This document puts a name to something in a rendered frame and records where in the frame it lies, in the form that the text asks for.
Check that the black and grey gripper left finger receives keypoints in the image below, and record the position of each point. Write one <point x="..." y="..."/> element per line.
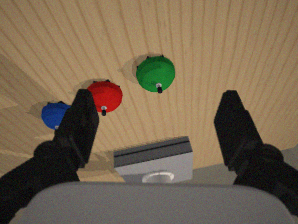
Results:
<point x="54" y="161"/>

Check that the red bell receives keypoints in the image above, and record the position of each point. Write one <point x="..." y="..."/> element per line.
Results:
<point x="107" y="96"/>

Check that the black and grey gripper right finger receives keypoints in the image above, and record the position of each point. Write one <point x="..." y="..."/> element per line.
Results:
<point x="243" y="150"/>

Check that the green service bell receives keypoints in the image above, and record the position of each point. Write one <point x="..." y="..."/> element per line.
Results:
<point x="155" y="74"/>

